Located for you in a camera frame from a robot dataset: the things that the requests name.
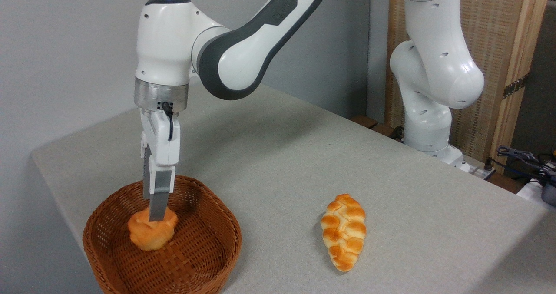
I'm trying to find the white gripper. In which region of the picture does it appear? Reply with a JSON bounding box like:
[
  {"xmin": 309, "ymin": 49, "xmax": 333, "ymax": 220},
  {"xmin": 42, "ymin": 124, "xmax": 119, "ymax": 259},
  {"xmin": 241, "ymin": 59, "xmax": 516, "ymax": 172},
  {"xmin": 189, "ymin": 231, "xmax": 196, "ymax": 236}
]
[{"xmin": 139, "ymin": 109, "xmax": 181, "ymax": 222}]

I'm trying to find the round braided bread roll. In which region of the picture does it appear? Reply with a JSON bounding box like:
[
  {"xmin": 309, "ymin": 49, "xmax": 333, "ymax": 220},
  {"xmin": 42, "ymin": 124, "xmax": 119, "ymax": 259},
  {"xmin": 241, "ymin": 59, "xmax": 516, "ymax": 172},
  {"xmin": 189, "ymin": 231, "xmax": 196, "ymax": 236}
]
[{"xmin": 127, "ymin": 206, "xmax": 179, "ymax": 251}]

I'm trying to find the brown wicker basket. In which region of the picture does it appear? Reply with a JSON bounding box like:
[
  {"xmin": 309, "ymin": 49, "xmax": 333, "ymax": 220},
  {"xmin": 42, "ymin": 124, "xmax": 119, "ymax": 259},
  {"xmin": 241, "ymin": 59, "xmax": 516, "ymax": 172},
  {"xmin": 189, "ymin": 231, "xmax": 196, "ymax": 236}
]
[{"xmin": 83, "ymin": 175, "xmax": 242, "ymax": 294}]

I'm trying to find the long braided bread loaf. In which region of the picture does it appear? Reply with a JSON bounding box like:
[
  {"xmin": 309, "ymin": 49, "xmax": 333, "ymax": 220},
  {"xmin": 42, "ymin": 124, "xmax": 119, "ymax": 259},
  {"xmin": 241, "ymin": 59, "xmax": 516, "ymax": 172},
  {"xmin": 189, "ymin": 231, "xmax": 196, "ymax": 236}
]
[{"xmin": 320, "ymin": 193, "xmax": 367, "ymax": 272}]

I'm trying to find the metal hinge strip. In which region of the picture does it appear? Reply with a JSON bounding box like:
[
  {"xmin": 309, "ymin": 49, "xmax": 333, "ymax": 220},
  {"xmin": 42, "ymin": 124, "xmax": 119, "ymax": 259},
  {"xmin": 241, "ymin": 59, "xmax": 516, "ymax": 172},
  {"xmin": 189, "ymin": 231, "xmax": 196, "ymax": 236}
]
[{"xmin": 503, "ymin": 74, "xmax": 530, "ymax": 99}]

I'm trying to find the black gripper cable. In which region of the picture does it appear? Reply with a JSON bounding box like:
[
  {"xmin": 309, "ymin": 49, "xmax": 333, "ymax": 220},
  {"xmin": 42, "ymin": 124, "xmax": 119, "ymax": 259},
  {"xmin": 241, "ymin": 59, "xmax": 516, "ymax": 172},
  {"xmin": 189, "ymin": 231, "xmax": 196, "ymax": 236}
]
[{"xmin": 162, "ymin": 102, "xmax": 174, "ymax": 141}]

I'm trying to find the dark tangled cable bundle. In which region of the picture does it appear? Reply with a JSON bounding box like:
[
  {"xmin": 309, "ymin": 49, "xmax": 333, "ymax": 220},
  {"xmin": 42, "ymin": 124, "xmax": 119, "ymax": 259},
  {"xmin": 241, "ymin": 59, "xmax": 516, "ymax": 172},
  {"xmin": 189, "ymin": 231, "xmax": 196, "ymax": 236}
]
[{"xmin": 496, "ymin": 145, "xmax": 556, "ymax": 186}]

